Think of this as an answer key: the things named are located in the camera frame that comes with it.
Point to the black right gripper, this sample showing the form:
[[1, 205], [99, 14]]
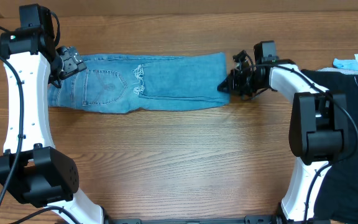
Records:
[[234, 80]]

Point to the light blue denim jeans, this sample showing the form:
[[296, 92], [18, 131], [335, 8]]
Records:
[[118, 83]]

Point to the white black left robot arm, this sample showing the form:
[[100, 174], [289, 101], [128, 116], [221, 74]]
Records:
[[32, 170]]

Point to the light blue cloth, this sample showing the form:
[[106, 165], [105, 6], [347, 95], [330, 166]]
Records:
[[354, 63]]

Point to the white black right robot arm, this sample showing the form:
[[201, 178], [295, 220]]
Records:
[[318, 127]]

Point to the black garment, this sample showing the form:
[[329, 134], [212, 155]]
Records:
[[338, 195]]

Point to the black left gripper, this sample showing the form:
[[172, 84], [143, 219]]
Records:
[[74, 63]]

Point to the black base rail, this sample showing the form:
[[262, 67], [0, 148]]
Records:
[[248, 219]]

